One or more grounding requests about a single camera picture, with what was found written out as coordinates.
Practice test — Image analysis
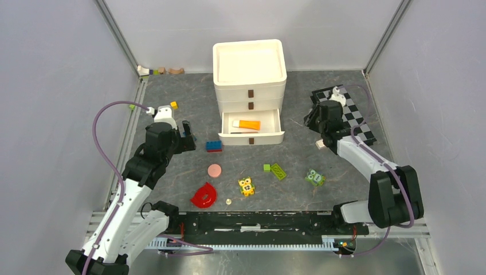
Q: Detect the pink round sponge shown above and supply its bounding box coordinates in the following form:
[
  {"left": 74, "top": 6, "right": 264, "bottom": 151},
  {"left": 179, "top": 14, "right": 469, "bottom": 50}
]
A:
[{"left": 207, "top": 164, "right": 222, "bottom": 178}]

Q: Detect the orange cream tube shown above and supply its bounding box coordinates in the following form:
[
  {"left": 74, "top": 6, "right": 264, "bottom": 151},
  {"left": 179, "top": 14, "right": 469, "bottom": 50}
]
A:
[{"left": 232, "top": 120, "right": 261, "bottom": 131}]

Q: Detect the white three-drawer organizer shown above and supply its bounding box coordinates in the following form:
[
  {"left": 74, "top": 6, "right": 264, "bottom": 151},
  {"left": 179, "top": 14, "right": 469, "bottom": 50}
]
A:
[{"left": 213, "top": 39, "right": 287, "bottom": 146}]

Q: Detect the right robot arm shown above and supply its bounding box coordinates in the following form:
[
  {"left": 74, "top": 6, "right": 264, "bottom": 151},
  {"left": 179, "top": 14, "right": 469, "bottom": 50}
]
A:
[{"left": 304, "top": 100, "right": 424, "bottom": 234}]

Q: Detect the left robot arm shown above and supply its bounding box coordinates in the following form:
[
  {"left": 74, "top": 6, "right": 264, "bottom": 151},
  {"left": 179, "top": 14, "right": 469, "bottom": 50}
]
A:
[{"left": 65, "top": 120, "right": 196, "bottom": 274}]

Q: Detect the beige small block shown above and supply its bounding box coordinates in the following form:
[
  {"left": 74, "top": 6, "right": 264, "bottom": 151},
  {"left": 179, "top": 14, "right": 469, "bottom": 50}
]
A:
[{"left": 315, "top": 139, "right": 326, "bottom": 150}]

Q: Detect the black grey chessboard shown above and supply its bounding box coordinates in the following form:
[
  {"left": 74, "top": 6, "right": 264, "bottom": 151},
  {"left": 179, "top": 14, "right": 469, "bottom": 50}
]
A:
[{"left": 311, "top": 87, "right": 377, "bottom": 146}]

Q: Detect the blue red duplo brick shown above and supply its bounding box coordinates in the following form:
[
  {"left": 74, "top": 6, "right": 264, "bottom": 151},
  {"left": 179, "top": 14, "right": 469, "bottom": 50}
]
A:
[{"left": 205, "top": 140, "right": 223, "bottom": 152}]

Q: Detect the red arch brick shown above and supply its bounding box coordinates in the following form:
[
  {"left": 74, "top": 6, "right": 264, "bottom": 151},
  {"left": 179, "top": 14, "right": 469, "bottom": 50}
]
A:
[{"left": 190, "top": 182, "right": 217, "bottom": 209}]

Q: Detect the lime green flat brick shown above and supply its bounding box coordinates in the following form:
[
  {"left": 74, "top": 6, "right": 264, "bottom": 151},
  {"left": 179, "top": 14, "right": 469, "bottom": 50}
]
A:
[{"left": 270, "top": 163, "right": 287, "bottom": 180}]

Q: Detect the wooden arch block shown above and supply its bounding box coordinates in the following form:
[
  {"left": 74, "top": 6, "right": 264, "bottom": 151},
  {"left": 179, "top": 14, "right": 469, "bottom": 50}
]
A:
[{"left": 167, "top": 68, "right": 185, "bottom": 74}]

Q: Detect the white corner block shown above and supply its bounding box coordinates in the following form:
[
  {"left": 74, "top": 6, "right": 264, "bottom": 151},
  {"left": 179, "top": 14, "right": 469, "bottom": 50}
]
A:
[{"left": 136, "top": 65, "right": 151, "bottom": 77}]

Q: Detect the yellow owl brick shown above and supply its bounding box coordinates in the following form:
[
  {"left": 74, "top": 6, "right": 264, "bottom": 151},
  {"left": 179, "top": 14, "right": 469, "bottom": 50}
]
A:
[{"left": 238, "top": 177, "right": 255, "bottom": 197}]

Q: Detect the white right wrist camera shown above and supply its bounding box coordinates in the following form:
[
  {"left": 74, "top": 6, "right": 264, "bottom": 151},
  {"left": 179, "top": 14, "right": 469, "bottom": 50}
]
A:
[{"left": 329, "top": 86, "right": 347, "bottom": 107}]

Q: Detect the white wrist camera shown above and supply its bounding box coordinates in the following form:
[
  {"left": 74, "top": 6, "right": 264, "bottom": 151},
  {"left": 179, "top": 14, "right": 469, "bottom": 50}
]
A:
[
  {"left": 329, "top": 86, "right": 347, "bottom": 107},
  {"left": 146, "top": 105, "right": 177, "bottom": 129}
]

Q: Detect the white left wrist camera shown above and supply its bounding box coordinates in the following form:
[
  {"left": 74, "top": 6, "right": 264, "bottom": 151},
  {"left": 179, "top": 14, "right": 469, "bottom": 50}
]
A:
[{"left": 146, "top": 105, "right": 177, "bottom": 129}]

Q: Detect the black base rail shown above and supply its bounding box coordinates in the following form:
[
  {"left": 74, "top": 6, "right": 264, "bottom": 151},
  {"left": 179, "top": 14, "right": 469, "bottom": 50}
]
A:
[{"left": 165, "top": 211, "right": 369, "bottom": 245}]

